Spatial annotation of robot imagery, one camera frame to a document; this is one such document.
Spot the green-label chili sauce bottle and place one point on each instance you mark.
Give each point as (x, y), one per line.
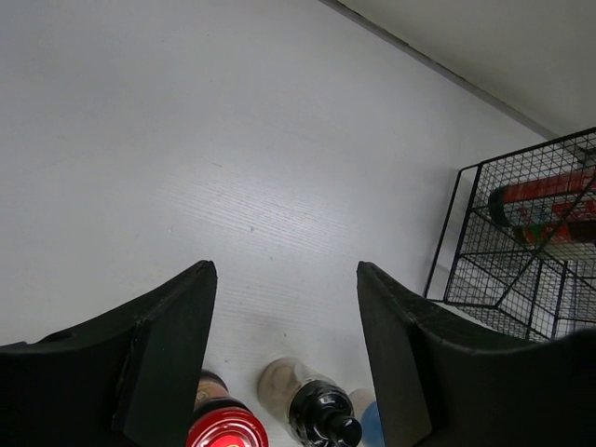
(556, 233)

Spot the black-cap white spice bottle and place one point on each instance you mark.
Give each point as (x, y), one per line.
(314, 410)

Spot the blue-band silver-top shaker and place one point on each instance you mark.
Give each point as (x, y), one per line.
(367, 413)

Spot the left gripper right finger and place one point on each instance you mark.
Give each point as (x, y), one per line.
(442, 380)

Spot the black wire basket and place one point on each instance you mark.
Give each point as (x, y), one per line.
(517, 246)

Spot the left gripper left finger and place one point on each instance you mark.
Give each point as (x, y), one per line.
(125, 378)

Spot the red-lid sauce jar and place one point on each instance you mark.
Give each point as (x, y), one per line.
(219, 420)

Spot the tall red-label sauce bottle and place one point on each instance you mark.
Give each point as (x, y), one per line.
(569, 196)

